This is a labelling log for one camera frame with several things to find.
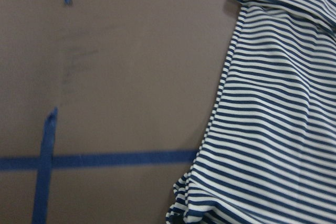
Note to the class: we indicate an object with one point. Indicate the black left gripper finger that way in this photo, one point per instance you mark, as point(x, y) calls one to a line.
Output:
point(176, 220)

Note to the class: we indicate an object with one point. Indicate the striped polo shirt white collar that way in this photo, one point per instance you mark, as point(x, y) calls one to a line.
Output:
point(268, 152)

